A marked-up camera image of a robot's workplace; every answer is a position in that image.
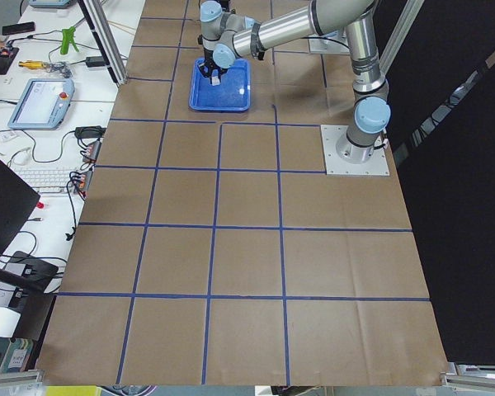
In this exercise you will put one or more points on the smartphone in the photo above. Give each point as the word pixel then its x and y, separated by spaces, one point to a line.
pixel 18 28

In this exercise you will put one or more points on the blue plastic tray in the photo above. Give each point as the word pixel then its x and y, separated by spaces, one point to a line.
pixel 232 95

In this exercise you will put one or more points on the black power adapter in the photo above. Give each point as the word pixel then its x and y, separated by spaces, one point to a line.
pixel 95 61

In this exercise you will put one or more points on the yellow tool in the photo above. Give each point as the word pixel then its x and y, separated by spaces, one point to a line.
pixel 33 65

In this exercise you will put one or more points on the teach pendant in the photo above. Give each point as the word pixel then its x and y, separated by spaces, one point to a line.
pixel 43 104

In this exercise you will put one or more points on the aluminium frame post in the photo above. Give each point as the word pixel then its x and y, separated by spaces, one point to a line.
pixel 95 17

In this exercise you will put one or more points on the brown paper table cover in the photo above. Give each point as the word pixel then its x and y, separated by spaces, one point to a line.
pixel 214 248

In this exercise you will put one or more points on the white keyboard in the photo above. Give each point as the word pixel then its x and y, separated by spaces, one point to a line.
pixel 48 180

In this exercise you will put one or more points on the green handled reach grabber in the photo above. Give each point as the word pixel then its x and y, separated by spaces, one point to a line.
pixel 68 40

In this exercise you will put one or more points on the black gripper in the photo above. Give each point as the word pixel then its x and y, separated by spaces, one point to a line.
pixel 209 57

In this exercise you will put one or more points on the black monitor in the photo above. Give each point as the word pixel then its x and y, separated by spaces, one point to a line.
pixel 17 202

